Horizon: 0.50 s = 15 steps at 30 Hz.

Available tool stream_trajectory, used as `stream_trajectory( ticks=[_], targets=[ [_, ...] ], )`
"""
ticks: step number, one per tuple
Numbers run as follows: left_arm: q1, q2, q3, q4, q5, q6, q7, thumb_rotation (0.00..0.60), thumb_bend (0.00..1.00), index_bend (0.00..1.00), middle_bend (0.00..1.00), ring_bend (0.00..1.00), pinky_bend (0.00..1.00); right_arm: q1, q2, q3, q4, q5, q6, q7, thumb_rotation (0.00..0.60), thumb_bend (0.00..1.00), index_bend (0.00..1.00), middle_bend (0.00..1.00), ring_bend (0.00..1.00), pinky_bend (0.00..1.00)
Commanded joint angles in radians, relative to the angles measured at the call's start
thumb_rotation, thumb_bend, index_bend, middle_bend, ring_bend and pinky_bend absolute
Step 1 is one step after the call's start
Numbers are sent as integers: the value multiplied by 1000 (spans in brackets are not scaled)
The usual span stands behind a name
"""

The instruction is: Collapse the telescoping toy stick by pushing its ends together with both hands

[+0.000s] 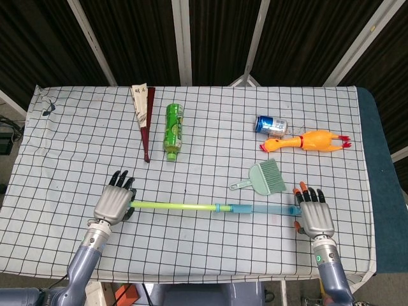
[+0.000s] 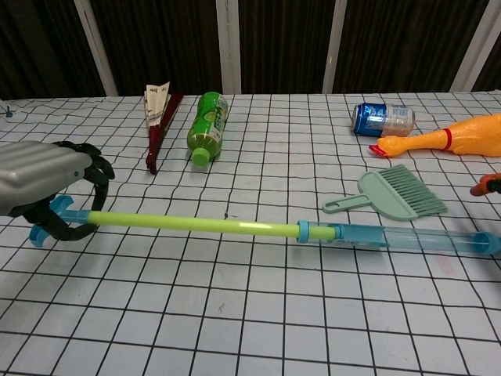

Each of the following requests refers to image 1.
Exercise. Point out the green and blue telescopic stick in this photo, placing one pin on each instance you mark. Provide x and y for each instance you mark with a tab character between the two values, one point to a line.
175	206

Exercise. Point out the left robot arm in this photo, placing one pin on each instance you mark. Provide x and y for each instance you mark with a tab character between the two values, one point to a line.
86	255

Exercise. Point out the mint green dustpan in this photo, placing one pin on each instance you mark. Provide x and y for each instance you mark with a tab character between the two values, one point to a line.
259	180

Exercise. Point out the blue and silver can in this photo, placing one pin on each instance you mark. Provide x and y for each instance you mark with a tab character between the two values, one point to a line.
271	125

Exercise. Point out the mint green hand brush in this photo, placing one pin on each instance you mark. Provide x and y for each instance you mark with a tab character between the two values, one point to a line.
274	175

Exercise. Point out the dark red folding fan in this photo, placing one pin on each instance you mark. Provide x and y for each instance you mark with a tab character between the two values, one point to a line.
147	127

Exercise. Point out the black box on floor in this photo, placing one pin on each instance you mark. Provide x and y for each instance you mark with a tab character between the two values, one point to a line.
5	145

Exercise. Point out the white partition frame post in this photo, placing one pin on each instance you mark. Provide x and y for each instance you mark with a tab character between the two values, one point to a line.
182	41
92	44
360	41
255	48

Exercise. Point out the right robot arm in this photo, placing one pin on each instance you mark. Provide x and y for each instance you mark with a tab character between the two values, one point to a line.
331	274

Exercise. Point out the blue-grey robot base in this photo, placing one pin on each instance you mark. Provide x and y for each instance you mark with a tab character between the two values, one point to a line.
207	294

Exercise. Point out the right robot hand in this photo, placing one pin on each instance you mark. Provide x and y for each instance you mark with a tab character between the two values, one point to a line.
315	216

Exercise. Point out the teal padded table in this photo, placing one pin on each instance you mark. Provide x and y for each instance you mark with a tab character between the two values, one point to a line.
382	191

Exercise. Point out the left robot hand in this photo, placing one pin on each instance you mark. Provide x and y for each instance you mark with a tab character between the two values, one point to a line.
111	201

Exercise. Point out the white checkered tablecloth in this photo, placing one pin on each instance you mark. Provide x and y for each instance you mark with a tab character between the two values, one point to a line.
204	242

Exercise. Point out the orange box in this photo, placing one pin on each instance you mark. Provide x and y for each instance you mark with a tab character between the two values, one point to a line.
126	296

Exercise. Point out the white frame bar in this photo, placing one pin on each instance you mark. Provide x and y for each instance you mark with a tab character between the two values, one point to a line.
401	154
11	102

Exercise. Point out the green plastic drink bottle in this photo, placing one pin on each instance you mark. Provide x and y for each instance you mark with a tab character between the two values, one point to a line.
173	130

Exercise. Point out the yellow rubber chicken toy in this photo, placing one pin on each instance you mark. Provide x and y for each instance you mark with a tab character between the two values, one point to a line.
315	141

